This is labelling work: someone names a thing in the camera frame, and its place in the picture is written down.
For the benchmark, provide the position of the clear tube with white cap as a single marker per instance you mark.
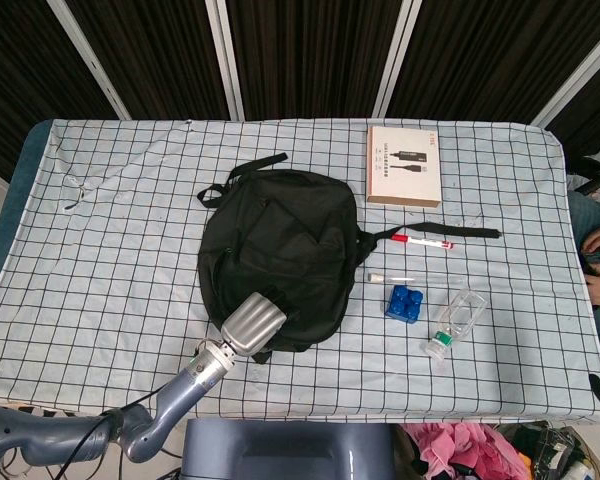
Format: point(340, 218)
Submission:
point(380, 277)

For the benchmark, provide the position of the black backpack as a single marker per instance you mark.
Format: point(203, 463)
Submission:
point(280, 225)

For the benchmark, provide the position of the white partition frame post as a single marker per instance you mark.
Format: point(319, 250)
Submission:
point(225, 60)
point(575, 75)
point(92, 60)
point(395, 55)

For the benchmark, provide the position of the blue-grey robot torso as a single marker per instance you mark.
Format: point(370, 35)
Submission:
point(290, 450)

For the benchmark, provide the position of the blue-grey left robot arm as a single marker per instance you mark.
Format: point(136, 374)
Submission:
point(180, 395)

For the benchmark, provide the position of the blue jeans of person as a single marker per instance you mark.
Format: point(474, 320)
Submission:
point(587, 215)

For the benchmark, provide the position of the dark clutter pile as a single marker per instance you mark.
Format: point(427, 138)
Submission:
point(550, 450)

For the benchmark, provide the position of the red and white marker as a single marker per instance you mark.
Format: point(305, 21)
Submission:
point(422, 242)

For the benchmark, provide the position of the checkered white tablecloth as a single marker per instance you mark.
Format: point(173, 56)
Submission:
point(130, 280)

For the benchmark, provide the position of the clear plastic bottle green label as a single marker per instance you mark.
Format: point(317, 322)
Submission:
point(460, 315)

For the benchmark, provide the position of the pink cloth pile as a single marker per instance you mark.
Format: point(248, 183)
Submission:
point(460, 450)

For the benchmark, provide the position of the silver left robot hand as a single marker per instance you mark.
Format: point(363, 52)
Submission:
point(252, 325)

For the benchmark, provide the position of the blue building block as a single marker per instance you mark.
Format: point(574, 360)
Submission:
point(404, 304)

